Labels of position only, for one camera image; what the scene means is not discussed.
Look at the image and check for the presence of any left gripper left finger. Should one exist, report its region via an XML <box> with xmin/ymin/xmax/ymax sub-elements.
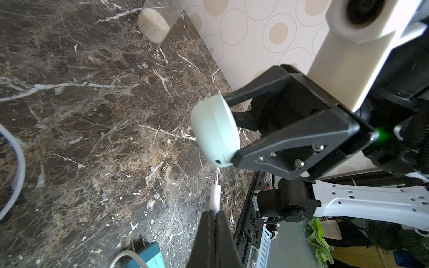
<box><xmin>186</xmin><ymin>211</ymin><xmax>216</xmax><ymax>268</ymax></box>

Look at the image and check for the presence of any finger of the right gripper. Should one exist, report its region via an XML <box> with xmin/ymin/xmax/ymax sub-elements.
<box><xmin>232</xmin><ymin>107</ymin><xmax>379</xmax><ymax>180</ymax></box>
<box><xmin>223</xmin><ymin>64</ymin><xmax>302</xmax><ymax>107</ymax></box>

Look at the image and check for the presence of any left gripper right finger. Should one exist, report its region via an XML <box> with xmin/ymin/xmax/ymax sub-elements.
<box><xmin>216</xmin><ymin>211</ymin><xmax>243</xmax><ymax>268</ymax></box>

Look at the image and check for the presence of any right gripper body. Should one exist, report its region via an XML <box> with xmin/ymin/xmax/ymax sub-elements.
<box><xmin>234</xmin><ymin>71</ymin><xmax>429</xmax><ymax>178</ymax></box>

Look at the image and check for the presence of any teal charger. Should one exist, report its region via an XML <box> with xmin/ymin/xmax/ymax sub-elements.
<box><xmin>120</xmin><ymin>235</ymin><xmax>165</xmax><ymax>268</ymax></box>

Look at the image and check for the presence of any green earbud case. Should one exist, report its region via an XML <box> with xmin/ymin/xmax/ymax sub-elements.
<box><xmin>191</xmin><ymin>95</ymin><xmax>241</xmax><ymax>168</ymax></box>

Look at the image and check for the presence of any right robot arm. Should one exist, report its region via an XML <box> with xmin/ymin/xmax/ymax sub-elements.
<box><xmin>225</xmin><ymin>34</ymin><xmax>429</xmax><ymax>237</ymax></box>

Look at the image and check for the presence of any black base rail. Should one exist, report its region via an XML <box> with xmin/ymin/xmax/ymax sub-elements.
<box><xmin>233</xmin><ymin>171</ymin><xmax>273</xmax><ymax>268</ymax></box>

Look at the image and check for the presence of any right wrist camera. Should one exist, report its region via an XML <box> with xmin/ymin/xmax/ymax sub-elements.
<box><xmin>308</xmin><ymin>1</ymin><xmax>429</xmax><ymax>112</ymax></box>

